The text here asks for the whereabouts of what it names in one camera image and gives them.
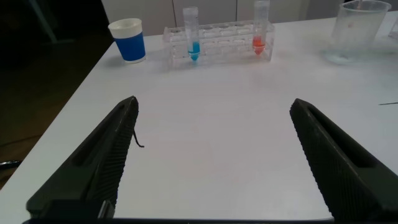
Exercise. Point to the thin black loose thread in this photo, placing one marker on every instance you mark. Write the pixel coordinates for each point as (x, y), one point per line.
(136, 141)

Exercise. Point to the red pigment test tube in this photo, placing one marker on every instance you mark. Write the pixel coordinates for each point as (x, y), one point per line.
(258, 43)

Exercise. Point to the clear plastic beaker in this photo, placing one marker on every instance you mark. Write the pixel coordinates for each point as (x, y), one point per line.
(354, 34)

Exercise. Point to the blue white paper cup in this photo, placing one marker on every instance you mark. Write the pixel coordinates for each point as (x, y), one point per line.
(130, 46)

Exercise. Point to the white folding partition screen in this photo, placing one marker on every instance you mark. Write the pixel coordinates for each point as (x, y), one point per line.
(149, 12)

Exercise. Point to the chrome tripod leg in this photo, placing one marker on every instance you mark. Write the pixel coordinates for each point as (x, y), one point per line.
(9, 164)

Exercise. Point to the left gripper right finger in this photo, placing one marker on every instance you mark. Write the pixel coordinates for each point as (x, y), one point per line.
(342, 168)

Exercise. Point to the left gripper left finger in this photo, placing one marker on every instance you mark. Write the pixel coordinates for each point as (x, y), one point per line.
(93, 168)

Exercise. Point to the blue pigment test tube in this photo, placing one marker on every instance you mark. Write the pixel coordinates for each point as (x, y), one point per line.
(194, 49)

